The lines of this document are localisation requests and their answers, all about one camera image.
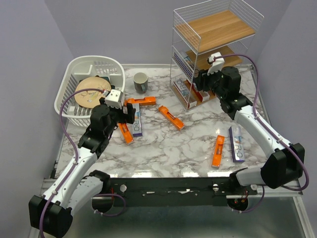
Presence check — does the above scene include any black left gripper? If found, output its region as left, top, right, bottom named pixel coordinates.
left=100, top=97, right=136, bottom=136

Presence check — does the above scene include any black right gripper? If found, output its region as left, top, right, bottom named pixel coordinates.
left=192, top=65, right=225, bottom=99

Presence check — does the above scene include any purple silver toothpaste box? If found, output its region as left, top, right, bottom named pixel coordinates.
left=132, top=104, right=143, bottom=137
left=173, top=52, right=197, bottom=80
left=228, top=126, right=245, bottom=163

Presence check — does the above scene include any orange toothpaste box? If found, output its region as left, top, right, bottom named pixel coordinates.
left=211, top=135, right=225, bottom=169
left=158, top=106, right=185, bottom=130
left=118, top=123, right=133, bottom=144
left=124, top=97, right=156, bottom=106

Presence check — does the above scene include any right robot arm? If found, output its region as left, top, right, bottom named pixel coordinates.
left=193, top=66, right=305, bottom=194

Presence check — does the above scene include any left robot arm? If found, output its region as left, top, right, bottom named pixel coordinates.
left=29, top=89, right=135, bottom=238

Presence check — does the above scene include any dark green ceramic mug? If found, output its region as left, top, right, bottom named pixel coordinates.
left=133, top=72, right=148, bottom=94

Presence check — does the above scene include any beige painted plate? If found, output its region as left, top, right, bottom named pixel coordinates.
left=74, top=76, right=111, bottom=109

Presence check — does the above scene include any white plastic dish basket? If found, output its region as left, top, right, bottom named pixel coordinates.
left=54, top=56, right=126, bottom=127

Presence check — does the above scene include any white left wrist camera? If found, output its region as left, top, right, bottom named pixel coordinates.
left=105, top=89, right=123, bottom=109

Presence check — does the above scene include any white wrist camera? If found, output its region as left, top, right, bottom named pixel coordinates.
left=105, top=89, right=123, bottom=109
left=207, top=52, right=225, bottom=75

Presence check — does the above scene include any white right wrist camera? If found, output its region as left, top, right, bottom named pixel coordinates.
left=207, top=52, right=225, bottom=75

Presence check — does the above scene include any white wire wooden shelf rack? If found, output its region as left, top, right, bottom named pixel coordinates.
left=169, top=0, right=264, bottom=111

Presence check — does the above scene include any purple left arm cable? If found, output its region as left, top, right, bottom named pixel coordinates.
left=38, top=88, right=108, bottom=236

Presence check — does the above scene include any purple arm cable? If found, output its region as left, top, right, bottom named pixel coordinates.
left=38, top=88, right=108, bottom=236
left=214, top=54, right=310, bottom=191

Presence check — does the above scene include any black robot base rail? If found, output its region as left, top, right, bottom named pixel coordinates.
left=81, top=170, right=258, bottom=208

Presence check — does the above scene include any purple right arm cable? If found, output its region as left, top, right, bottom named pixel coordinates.
left=214, top=54, right=310, bottom=191

